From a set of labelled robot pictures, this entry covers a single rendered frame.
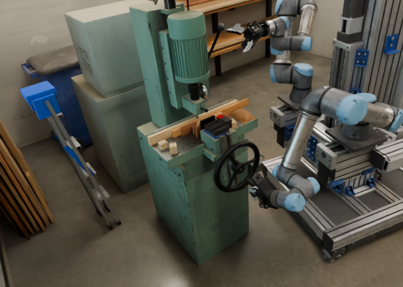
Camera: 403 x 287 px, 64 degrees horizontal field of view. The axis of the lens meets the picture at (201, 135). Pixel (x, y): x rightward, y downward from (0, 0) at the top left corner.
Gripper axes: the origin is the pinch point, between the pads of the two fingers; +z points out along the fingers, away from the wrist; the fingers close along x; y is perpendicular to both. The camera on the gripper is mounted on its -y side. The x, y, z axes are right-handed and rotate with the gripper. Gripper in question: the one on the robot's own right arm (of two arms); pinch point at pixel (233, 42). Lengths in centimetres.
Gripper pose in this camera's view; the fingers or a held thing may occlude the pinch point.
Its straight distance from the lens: 170.1
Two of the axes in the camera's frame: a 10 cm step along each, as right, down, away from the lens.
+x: 5.2, 8.2, -2.5
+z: -8.2, 3.9, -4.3
